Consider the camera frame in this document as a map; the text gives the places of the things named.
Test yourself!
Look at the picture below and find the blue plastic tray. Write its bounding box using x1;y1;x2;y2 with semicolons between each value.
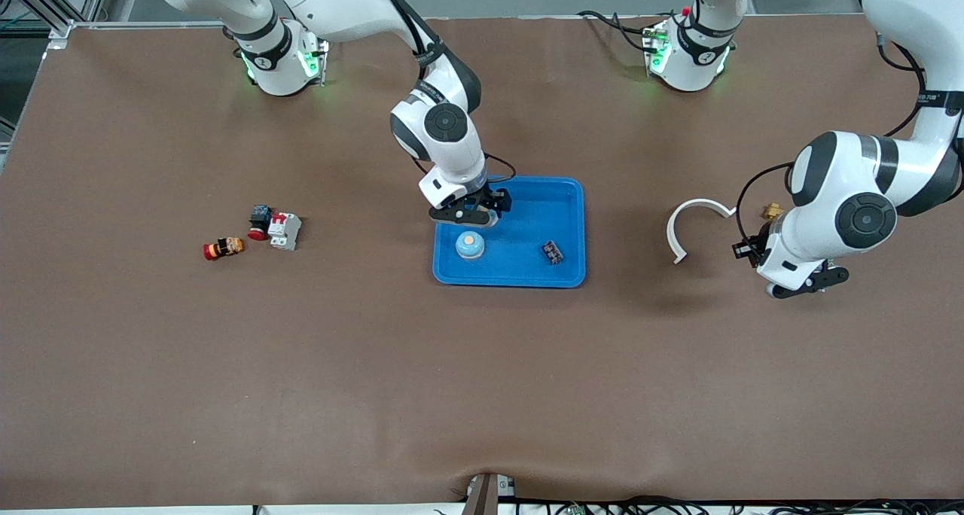
432;176;587;288

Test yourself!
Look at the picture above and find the white curved plastic clamp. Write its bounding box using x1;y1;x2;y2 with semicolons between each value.
666;198;739;265

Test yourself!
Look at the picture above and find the white red circuit breaker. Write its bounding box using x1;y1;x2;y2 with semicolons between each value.
268;212;303;251

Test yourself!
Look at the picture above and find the brown table mat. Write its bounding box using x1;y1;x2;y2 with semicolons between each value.
0;14;964;510

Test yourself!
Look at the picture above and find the red orange push button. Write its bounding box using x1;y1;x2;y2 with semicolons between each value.
202;236;246;261

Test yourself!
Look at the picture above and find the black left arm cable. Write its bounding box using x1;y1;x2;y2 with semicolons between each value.
734;33;931;239

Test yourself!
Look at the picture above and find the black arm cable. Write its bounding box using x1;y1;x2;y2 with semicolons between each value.
360;0;518;194
734;33;931;239

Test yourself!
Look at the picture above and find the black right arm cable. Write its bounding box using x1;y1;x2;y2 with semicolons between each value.
360;0;518;194

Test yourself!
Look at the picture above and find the black base cable bundle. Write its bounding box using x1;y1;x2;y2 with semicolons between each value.
577;9;657;53

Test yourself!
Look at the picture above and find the black floor cable bundle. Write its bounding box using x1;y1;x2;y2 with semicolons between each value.
520;495;964;515

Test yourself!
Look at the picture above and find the metal table edge bracket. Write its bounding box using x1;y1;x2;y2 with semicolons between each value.
462;471;517;515

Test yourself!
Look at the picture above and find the aluminium frame with corner bracket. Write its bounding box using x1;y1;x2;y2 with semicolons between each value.
0;0;114;50

